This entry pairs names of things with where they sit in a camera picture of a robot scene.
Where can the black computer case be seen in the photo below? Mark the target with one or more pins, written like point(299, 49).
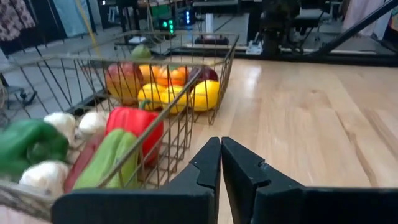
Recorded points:
point(161, 14)

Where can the white garlic bulb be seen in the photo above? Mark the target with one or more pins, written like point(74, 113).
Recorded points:
point(59, 127)
point(43, 177)
point(93, 124)

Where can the dark red chili pepper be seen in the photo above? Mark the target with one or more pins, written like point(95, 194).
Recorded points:
point(82, 161)

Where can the yellow lemon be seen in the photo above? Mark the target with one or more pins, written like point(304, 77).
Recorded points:
point(169, 93)
point(150, 95)
point(205, 96)

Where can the patterned hanging cloth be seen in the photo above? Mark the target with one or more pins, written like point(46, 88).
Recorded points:
point(15, 18)

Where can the green bell pepper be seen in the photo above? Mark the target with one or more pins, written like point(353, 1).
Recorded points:
point(28, 143)

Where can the yellow orange mango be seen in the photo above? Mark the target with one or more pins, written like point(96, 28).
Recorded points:
point(149, 73)

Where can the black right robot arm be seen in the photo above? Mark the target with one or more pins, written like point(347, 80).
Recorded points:
point(273, 31)

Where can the dark red apple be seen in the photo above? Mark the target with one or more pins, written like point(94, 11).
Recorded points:
point(205, 74)

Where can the green lime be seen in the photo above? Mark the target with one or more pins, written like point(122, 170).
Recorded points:
point(141, 52)

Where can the pale blue hanging cloth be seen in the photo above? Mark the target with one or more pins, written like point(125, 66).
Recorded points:
point(71, 15)

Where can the light green chayote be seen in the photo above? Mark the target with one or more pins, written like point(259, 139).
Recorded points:
point(105, 158)

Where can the pale pink cloth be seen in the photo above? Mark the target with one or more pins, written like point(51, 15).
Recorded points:
point(363, 15)

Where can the black partition panel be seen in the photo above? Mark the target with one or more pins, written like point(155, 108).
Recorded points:
point(43, 18)

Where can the black metal table frame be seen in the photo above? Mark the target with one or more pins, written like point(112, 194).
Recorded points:
point(342, 59)

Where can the red yellow apple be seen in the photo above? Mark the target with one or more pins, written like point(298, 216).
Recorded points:
point(122, 82)

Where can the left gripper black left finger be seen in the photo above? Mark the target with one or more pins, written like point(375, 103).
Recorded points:
point(155, 205)

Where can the orange tomato with green leaf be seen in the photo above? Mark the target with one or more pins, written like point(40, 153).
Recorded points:
point(174, 77)

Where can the red bell pepper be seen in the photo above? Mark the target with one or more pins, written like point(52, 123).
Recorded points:
point(130, 123)

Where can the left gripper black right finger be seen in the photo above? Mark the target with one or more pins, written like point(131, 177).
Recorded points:
point(280, 205)

